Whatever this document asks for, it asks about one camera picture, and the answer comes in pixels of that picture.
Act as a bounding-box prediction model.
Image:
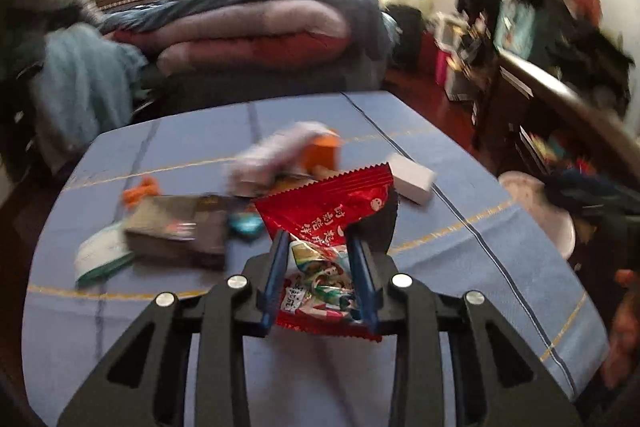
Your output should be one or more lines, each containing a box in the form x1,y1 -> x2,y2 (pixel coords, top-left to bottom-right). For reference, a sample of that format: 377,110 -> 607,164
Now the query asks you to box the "teal candy wrapper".
228,212 -> 264,241

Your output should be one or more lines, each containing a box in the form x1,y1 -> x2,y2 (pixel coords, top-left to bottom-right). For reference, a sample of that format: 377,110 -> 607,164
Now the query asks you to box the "blue striped tablecloth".
22,91 -> 609,427

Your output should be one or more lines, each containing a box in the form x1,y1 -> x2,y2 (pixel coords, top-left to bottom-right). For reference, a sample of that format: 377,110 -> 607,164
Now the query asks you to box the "dark bed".
137,54 -> 387,114

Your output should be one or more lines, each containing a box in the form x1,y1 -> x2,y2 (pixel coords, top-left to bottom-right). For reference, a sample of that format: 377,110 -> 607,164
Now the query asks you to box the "grey fluffy garment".
0,0 -> 103,58

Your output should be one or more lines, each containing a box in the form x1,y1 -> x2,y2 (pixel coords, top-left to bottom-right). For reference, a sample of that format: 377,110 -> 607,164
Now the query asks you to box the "teal bag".
494,0 -> 537,54

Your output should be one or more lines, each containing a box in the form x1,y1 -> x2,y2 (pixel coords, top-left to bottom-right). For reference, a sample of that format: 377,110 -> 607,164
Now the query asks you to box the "white round stool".
497,170 -> 577,261

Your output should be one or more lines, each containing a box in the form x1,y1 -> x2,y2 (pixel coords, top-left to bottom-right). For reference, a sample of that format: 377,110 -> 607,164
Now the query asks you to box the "red snack packet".
255,162 -> 397,344

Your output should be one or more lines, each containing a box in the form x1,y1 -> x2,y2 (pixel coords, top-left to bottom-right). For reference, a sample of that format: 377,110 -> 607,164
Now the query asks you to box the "black suitcase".
387,4 -> 424,70

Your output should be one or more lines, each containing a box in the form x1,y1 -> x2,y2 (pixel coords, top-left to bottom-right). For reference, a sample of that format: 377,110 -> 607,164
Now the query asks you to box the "pale purple wrapper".
226,122 -> 332,196

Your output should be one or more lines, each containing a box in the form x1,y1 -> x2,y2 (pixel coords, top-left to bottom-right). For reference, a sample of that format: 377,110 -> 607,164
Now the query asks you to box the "white small box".
386,152 -> 437,206

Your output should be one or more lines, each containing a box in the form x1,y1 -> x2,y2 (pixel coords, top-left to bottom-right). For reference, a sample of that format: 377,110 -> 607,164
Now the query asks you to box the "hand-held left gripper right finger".
347,234 -> 584,427

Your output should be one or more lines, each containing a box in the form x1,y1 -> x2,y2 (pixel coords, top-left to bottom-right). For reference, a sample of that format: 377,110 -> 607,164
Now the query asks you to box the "dark blue cloth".
544,169 -> 640,229

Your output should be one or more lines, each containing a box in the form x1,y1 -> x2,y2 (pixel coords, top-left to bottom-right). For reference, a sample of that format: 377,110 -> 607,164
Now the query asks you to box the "dark wooden footboard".
499,51 -> 640,188

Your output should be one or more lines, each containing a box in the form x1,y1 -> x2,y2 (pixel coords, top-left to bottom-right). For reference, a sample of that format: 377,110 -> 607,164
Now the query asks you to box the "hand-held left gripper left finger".
56,229 -> 292,427

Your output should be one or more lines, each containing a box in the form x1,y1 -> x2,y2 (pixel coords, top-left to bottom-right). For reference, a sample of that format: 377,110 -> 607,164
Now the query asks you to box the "white green packet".
74,227 -> 136,289

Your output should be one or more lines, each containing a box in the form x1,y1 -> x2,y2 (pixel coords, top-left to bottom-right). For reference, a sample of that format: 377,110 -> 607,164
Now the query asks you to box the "small orange scrap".
122,177 -> 159,208

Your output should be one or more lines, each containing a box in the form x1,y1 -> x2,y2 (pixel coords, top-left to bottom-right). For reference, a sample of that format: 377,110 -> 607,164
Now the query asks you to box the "pink container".
434,49 -> 452,86

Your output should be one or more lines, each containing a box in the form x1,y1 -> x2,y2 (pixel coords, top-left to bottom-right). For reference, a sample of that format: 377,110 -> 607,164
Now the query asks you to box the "folded grey red quilt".
101,0 -> 397,78

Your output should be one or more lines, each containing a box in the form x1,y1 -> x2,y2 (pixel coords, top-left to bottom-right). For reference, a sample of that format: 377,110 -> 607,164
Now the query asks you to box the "pile of dark clothes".
514,0 -> 637,108

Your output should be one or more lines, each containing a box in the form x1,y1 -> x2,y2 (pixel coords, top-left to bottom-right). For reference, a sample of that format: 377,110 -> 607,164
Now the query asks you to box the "light blue fleece blanket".
34,26 -> 149,160

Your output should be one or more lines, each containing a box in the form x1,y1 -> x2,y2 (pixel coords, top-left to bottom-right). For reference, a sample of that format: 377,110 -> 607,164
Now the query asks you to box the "dark flat box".
124,194 -> 237,271

